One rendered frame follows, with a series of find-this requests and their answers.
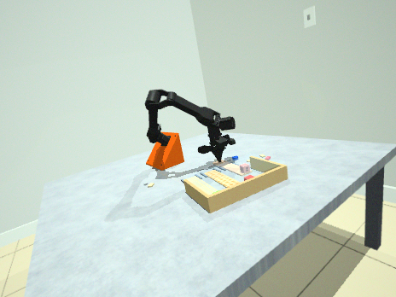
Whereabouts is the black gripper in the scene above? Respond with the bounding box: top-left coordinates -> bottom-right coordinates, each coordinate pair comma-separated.
198,131 -> 236,162

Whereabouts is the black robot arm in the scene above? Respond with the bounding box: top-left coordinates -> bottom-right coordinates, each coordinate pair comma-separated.
145,89 -> 236,149

